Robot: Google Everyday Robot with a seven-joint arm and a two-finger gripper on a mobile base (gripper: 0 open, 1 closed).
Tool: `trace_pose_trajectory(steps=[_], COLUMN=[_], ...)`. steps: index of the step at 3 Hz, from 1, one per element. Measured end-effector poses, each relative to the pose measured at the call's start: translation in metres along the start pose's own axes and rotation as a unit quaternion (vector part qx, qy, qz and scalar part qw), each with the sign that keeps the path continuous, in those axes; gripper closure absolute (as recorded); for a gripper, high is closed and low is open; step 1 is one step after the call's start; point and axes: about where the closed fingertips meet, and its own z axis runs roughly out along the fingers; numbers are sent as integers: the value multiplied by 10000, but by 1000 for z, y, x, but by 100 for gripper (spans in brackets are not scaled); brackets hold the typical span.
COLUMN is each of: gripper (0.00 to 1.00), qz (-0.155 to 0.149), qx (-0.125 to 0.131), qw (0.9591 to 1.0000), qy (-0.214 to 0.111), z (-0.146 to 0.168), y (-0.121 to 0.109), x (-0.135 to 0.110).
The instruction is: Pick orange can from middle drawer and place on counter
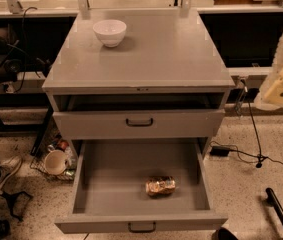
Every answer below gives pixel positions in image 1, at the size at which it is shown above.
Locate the orange soda can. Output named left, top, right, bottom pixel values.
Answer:
left=145, top=176, right=176, bottom=196

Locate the closed grey top drawer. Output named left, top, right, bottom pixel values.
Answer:
left=53, top=110, right=224, bottom=140

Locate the grey drawer cabinet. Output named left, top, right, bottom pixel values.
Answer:
left=41, top=7, right=236, bottom=149

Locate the open grey middle drawer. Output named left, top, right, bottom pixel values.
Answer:
left=55, top=139, right=227, bottom=234

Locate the black power adapter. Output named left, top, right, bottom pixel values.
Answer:
left=210, top=146, right=230, bottom=157

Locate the black metal bar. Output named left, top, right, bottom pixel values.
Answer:
left=265, top=188, right=283, bottom=226

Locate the white ceramic bowl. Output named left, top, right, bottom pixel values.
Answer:
left=93, top=19, right=127, bottom=47

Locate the white cup in basket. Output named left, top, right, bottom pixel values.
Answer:
left=44, top=150, right=67, bottom=175

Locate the white sneaker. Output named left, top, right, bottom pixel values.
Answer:
left=0, top=155, right=24, bottom=198

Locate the black chair base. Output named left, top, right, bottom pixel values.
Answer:
left=0, top=190, right=33, bottom=222

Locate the black floor cable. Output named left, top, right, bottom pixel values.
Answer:
left=210, top=80, right=283, bottom=169

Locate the black top drawer handle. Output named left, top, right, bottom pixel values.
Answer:
left=125, top=118, right=154, bottom=127

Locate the black drawer handle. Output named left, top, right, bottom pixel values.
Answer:
left=128, top=222, right=156, bottom=234
left=125, top=118, right=154, bottom=127

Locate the black middle drawer handle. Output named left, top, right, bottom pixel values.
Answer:
left=128, top=222, right=156, bottom=234

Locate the black wire basket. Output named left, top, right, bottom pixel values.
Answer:
left=30, top=135, right=78, bottom=181

